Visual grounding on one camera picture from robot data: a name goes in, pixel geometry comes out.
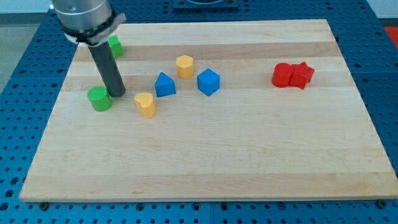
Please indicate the green cylinder block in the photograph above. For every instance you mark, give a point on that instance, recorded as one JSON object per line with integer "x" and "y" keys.
{"x": 99, "y": 98}

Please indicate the green star block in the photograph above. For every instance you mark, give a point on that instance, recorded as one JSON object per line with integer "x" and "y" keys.
{"x": 116, "y": 46}

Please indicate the blue cube block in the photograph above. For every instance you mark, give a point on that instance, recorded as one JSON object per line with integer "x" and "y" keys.
{"x": 208, "y": 82}

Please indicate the red star block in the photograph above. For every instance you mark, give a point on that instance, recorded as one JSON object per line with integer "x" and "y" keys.
{"x": 302, "y": 75}

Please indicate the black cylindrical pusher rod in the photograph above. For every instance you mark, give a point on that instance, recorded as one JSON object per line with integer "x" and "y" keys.
{"x": 108, "y": 69}

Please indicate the yellow hexagon block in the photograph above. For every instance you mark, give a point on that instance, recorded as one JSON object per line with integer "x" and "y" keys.
{"x": 184, "y": 66}

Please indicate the blue triangle block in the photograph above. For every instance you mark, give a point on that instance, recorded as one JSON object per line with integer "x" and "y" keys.
{"x": 164, "y": 85}

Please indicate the red cylinder block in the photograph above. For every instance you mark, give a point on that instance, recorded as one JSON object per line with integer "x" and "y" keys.
{"x": 282, "y": 75}

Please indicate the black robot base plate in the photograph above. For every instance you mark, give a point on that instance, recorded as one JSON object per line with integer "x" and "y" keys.
{"x": 179, "y": 5}

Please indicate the yellow heart block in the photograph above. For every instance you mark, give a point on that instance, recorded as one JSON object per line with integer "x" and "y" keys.
{"x": 145, "y": 104}

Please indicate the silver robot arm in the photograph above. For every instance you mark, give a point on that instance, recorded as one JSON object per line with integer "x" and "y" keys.
{"x": 92, "y": 22}

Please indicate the wooden board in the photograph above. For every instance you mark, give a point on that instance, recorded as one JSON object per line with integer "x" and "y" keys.
{"x": 248, "y": 141}

